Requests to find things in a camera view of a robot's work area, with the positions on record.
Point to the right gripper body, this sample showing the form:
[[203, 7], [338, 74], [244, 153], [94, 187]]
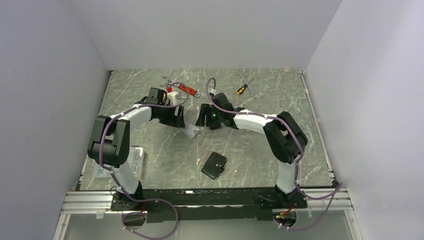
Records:
[[214, 117]]

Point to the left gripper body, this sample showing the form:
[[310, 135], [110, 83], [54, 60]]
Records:
[[167, 116]]

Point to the silver VIP credit card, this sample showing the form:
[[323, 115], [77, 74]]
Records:
[[192, 130]]

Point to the black leather card holder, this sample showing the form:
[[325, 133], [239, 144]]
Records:
[[214, 165]]

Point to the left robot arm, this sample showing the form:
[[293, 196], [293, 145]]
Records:
[[109, 143]]

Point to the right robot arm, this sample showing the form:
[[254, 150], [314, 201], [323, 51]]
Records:
[[286, 139]]

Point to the black yellow small screwdriver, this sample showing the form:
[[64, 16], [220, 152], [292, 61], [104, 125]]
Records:
[[243, 88]]

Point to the silver open-end wrench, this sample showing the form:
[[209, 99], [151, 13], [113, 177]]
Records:
[[254, 94]]

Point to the clear plastic screw box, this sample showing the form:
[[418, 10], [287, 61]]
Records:
[[135, 160]]

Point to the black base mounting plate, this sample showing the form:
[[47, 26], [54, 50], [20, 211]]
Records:
[[259, 203]]

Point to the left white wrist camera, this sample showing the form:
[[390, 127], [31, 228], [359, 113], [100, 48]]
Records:
[[172, 96]]

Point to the red handled adjustable wrench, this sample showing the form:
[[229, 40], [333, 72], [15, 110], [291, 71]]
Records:
[[170, 83]]

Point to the aluminium frame rail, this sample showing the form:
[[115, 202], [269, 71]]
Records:
[[318, 200]]

